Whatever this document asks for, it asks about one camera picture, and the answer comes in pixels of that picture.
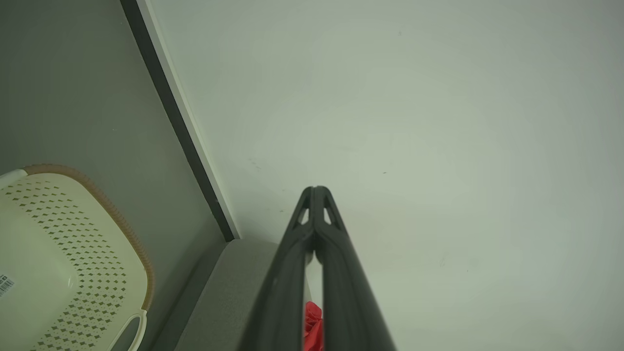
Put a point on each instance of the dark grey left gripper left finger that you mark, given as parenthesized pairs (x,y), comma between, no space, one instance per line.
(285,292)

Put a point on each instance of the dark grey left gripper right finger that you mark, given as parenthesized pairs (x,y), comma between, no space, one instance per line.
(348,302)

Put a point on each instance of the plain red garment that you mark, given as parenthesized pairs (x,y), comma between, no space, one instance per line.
(313,326)

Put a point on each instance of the cream perforated laundry basket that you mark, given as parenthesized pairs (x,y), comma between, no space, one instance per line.
(58,253)

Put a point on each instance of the black white wall baseboard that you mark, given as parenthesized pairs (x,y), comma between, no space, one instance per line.
(168,97)

